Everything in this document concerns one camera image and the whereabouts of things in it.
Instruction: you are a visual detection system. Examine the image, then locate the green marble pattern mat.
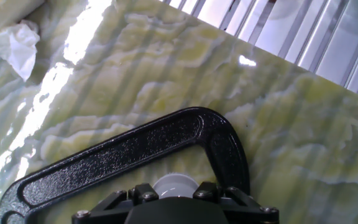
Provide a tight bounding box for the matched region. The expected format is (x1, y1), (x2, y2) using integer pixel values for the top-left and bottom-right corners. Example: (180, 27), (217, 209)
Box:
(0, 0), (358, 224)

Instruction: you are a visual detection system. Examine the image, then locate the crumpled white plastic bag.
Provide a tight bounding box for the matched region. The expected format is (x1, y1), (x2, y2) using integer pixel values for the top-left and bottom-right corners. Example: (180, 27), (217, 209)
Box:
(0, 20), (41, 83)

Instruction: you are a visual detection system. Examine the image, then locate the black C-clamp with steel screw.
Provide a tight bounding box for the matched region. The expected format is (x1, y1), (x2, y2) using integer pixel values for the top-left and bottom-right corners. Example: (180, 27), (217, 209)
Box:
(0, 106), (251, 224)

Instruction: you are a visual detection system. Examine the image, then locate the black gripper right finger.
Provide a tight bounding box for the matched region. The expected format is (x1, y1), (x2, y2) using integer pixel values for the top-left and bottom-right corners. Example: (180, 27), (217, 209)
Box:
(193, 181), (280, 224)

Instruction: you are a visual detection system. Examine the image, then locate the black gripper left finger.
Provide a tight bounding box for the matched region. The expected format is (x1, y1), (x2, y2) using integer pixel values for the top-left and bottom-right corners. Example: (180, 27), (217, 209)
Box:
(71, 182), (160, 224)

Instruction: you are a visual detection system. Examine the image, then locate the white round light bulb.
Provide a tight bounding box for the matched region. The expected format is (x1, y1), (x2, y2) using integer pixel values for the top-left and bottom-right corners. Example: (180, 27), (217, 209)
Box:
(152, 173), (200, 200)

